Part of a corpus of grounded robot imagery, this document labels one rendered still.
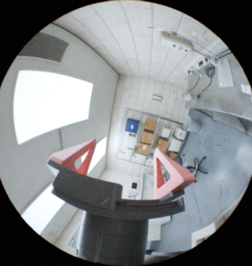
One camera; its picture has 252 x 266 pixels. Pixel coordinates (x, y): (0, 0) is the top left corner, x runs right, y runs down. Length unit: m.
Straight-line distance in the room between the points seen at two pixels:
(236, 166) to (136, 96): 2.72
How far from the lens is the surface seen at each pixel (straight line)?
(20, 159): 1.03
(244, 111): 0.73
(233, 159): 1.49
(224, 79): 0.93
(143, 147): 2.32
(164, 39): 0.65
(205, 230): 1.04
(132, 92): 2.54
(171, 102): 2.62
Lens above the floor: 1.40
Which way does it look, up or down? 8 degrees up
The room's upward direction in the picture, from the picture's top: 76 degrees counter-clockwise
